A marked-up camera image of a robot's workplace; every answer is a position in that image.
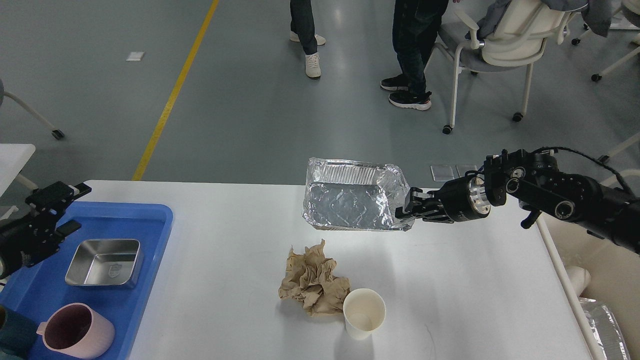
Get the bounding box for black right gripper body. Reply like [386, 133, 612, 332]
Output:
[438, 175, 492, 223]

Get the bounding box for brown paper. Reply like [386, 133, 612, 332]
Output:
[278, 239, 351, 317]

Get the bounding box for pink plastic mug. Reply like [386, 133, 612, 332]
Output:
[36, 302, 115, 360]

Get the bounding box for white grey office chair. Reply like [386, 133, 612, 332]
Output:
[434, 0, 613, 135]

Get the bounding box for person with white sneakers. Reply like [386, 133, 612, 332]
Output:
[289, 0, 326, 80]

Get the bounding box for blue plastic tray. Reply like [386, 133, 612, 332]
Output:
[0, 201, 173, 360]

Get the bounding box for clear floor plate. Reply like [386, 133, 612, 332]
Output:
[455, 164, 483, 178]
[430, 164, 457, 182]

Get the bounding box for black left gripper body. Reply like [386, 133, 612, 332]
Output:
[0, 215, 63, 280]

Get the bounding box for square stainless steel tray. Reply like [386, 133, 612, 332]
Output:
[64, 238, 144, 289]

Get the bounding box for aluminium foil tray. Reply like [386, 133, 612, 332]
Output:
[302, 157, 415, 231]

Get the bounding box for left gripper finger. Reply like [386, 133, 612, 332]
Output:
[55, 219, 82, 239]
[23, 181, 92, 226]

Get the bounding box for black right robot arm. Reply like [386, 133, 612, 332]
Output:
[394, 146, 640, 253]

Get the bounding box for cream plastic bin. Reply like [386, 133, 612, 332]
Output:
[539, 213, 640, 360]

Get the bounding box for white paper cup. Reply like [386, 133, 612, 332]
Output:
[343, 288, 387, 340]

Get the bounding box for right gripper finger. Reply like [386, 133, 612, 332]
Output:
[394, 205, 446, 223]
[403, 187, 443, 211]

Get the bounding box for white chair legs right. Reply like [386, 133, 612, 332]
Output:
[572, 0, 640, 166]

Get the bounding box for person with black sneakers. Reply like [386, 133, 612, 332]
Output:
[380, 0, 449, 111]

